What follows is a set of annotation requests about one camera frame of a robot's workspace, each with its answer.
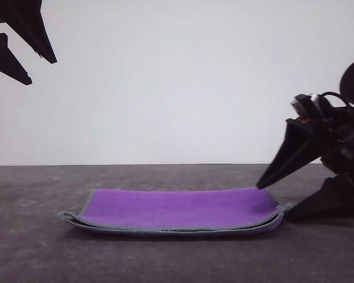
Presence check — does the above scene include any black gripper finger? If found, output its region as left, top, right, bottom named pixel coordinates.
left=284, top=174, right=354, bottom=223
left=255, top=116, right=339, bottom=189
left=0, top=29, right=33, bottom=87
left=1, top=0, right=58, bottom=64

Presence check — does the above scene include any black camera cable loop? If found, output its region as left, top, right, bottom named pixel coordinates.
left=320, top=91, right=350, bottom=108

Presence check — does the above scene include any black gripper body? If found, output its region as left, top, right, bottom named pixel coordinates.
left=294, top=111, right=354, bottom=178
left=0, top=0, right=21, bottom=27

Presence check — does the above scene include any purple towel with grey hem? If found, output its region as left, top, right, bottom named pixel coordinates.
left=57, top=187, right=296, bottom=236

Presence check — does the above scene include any small silver camera box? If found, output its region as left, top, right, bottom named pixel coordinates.
left=291, top=93, right=324, bottom=119

